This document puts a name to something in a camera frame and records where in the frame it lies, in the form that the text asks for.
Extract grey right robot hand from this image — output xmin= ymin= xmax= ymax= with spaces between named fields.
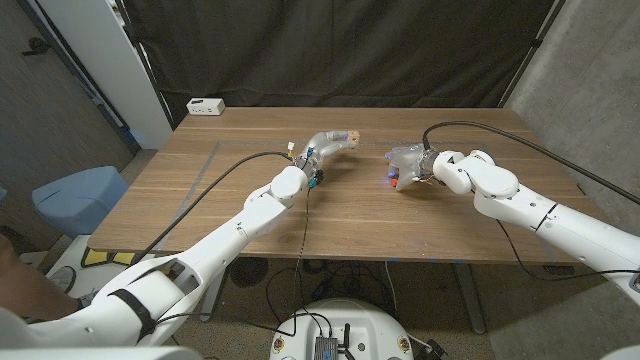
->
xmin=384 ymin=143 xmax=441 ymax=191

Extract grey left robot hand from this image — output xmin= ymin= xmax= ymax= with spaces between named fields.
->
xmin=294 ymin=129 xmax=360 ymax=179

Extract black curtain backdrop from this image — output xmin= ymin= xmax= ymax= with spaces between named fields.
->
xmin=122 ymin=0 xmax=556 ymax=126

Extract white power strip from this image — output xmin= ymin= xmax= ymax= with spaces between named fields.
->
xmin=185 ymin=97 xmax=226 ymax=117

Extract grey table leg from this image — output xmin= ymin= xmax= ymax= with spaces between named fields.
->
xmin=199 ymin=279 xmax=225 ymax=323
xmin=452 ymin=263 xmax=487 ymax=335

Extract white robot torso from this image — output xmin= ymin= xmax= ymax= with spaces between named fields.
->
xmin=269 ymin=298 xmax=415 ymax=360

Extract grey electronics box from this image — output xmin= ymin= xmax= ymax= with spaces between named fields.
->
xmin=313 ymin=335 xmax=340 ymax=360

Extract blue stool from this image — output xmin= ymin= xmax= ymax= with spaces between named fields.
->
xmin=32 ymin=165 xmax=130 ymax=239

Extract yellow and black mat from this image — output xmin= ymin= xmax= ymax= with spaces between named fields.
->
xmin=80 ymin=247 xmax=139 ymax=269

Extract person's bare leg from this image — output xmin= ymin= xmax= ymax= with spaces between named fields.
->
xmin=0 ymin=234 xmax=84 ymax=321

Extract white floor cable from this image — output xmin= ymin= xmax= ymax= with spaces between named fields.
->
xmin=383 ymin=260 xmax=399 ymax=314

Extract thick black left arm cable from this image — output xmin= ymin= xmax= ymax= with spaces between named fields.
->
xmin=132 ymin=151 xmax=296 ymax=266

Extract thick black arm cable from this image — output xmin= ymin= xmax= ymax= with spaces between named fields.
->
xmin=422 ymin=120 xmax=640 ymax=206
xmin=132 ymin=151 xmax=296 ymax=266

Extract tangled black floor cables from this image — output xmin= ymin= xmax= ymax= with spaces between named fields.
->
xmin=264 ymin=258 xmax=396 ymax=321

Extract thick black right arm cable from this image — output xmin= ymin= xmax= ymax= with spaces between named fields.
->
xmin=422 ymin=120 xmax=640 ymax=206

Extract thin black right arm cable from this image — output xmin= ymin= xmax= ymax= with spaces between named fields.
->
xmin=497 ymin=219 xmax=640 ymax=281

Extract black curtain frame pole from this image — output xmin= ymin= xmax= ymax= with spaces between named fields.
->
xmin=117 ymin=0 xmax=176 ymax=131
xmin=497 ymin=0 xmax=569 ymax=109

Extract white floor base plate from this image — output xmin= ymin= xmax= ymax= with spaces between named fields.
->
xmin=47 ymin=234 xmax=151 ymax=296

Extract black door handle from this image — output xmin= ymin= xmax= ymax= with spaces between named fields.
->
xmin=20 ymin=37 xmax=51 ymax=56

